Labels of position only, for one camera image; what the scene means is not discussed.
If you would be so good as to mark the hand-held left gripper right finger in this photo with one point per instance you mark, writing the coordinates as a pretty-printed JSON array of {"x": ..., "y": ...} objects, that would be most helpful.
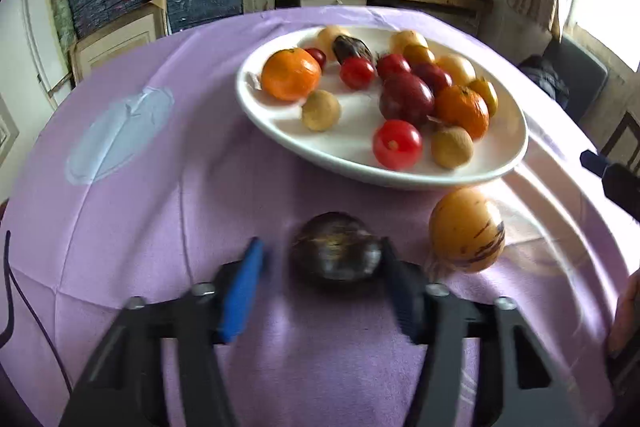
[{"x": 400, "y": 287}]

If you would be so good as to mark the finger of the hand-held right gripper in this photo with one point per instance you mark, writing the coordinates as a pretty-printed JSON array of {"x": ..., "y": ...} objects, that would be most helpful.
[{"x": 622, "y": 192}]

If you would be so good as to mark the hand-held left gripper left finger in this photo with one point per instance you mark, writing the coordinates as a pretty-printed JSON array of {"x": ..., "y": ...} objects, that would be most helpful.
[{"x": 245, "y": 292}]

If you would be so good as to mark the dark purple pepino melon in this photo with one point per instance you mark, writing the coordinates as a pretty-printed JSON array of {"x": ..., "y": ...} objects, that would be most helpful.
[
  {"x": 336, "y": 252},
  {"x": 352, "y": 49}
]

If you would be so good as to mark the striped yellow pepino melon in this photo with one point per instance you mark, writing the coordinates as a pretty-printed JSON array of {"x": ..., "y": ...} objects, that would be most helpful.
[{"x": 465, "y": 232}]

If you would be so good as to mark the white oval plate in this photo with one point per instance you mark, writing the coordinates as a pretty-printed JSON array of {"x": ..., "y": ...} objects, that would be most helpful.
[{"x": 300, "y": 147}]

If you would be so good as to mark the amber yellow tomato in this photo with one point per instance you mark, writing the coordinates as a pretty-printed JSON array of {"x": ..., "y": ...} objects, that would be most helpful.
[{"x": 484, "y": 94}]

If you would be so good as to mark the large orange mandarin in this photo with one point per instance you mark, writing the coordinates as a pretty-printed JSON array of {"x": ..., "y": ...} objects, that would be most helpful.
[{"x": 462, "y": 109}]

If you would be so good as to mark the dark red plum with stem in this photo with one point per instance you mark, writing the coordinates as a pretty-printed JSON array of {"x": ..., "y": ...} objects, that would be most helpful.
[{"x": 406, "y": 99}]

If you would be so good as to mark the pale yellow pepino melon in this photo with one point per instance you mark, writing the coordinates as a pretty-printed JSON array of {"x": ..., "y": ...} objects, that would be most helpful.
[
  {"x": 407, "y": 40},
  {"x": 456, "y": 69}
]

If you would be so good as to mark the red tomato with stem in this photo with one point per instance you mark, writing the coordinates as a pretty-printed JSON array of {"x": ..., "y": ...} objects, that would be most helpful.
[{"x": 392, "y": 66}]

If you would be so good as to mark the small orange mandarin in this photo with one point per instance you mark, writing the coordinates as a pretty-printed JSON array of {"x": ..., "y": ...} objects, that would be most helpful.
[{"x": 290, "y": 74}]

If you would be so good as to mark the orange tomato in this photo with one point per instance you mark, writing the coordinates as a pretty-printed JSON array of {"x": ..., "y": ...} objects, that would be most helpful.
[{"x": 419, "y": 55}]

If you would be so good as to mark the pale yellow round pear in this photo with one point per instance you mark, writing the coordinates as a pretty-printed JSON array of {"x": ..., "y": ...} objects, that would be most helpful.
[{"x": 330, "y": 36}]

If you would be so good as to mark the person's right hand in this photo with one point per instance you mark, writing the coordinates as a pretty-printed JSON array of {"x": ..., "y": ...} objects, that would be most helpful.
[{"x": 627, "y": 312}]

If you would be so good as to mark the wooden chair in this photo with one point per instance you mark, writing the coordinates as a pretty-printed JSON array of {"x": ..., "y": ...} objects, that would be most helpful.
[{"x": 625, "y": 132}]

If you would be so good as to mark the grey chair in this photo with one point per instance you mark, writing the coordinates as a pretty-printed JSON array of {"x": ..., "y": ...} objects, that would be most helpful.
[{"x": 580, "y": 72}]

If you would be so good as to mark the dark jacket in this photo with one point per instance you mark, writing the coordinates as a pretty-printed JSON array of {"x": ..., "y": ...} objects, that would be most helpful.
[{"x": 545, "y": 77}]

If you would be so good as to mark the white leaning board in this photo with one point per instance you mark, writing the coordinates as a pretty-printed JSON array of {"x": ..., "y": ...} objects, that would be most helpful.
[{"x": 37, "y": 42}]

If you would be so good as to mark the green patterned slab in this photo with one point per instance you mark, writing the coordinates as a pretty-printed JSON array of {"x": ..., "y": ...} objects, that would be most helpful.
[{"x": 60, "y": 7}]

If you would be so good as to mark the cardboard picture frame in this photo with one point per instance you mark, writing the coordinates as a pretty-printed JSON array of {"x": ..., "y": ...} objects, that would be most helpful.
[{"x": 117, "y": 39}]

